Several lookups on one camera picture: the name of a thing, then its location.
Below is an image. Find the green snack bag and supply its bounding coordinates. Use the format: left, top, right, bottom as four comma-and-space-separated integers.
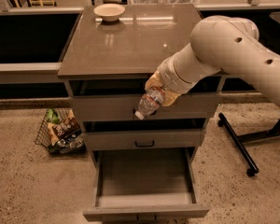
46, 108, 60, 124

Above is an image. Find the white ceramic bowl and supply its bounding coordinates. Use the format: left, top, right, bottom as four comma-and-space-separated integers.
94, 4, 125, 22

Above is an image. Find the open bottom grey drawer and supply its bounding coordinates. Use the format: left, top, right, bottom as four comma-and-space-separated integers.
83, 147, 209, 224

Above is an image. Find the grey metal railing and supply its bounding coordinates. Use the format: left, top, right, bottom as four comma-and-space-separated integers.
0, 62, 61, 84

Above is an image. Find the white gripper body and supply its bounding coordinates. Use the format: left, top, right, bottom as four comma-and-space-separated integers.
157, 58, 196, 94

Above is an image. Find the grey drawer cabinet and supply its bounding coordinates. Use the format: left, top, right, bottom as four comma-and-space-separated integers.
57, 3, 233, 224

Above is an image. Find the brown snack bag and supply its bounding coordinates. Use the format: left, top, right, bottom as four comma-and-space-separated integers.
48, 110, 80, 145

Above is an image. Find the top grey drawer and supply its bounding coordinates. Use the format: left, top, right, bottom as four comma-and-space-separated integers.
70, 93, 219, 121

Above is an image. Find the black wire basket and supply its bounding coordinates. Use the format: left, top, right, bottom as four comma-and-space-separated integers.
35, 108, 86, 156

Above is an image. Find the black wheeled stand base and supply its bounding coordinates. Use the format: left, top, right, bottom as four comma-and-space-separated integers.
217, 113, 280, 177

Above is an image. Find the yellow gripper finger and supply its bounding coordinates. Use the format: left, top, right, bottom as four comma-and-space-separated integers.
145, 71, 162, 91
161, 90, 180, 106

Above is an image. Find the middle grey drawer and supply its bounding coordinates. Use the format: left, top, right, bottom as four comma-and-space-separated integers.
82, 129, 205, 150

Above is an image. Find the clear plastic water bottle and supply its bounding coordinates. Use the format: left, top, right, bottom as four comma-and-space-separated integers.
134, 87, 165, 119

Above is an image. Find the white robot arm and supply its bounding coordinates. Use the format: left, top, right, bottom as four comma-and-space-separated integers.
145, 16, 280, 108

